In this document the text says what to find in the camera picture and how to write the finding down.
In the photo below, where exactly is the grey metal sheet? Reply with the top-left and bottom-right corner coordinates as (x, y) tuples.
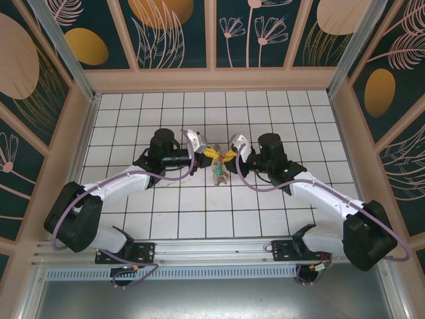
(33, 278), (404, 319)

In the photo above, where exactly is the aluminium table side rail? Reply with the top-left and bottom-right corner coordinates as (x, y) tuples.
(49, 94), (102, 240)
(327, 94), (381, 237)

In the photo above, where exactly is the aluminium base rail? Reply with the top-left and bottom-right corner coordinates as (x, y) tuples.
(35, 235), (396, 266)

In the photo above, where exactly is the slotted grey cable duct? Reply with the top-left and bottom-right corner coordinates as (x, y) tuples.
(44, 267), (298, 280)

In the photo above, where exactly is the aluminium corner post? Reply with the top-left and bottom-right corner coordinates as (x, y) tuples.
(327, 0), (399, 99)
(26, 0), (102, 100)

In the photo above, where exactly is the arm base electronics with wires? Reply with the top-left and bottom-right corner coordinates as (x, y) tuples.
(110, 264), (149, 290)
(296, 254), (334, 286)

